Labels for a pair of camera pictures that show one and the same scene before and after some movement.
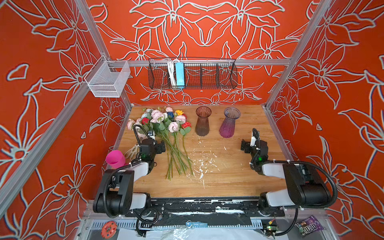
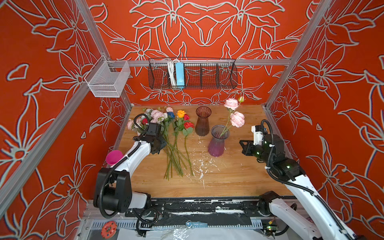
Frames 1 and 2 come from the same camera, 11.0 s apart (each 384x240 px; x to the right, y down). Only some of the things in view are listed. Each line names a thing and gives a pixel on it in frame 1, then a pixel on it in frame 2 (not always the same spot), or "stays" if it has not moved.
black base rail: (233, 211) stays
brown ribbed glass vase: (202, 127) stays
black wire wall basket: (199, 73) stays
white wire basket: (107, 77) stays
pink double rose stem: (173, 128) → (235, 118)
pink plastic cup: (115, 159) stays
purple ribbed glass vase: (227, 128) → (219, 133)
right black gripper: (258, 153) → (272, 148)
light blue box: (179, 74) stays
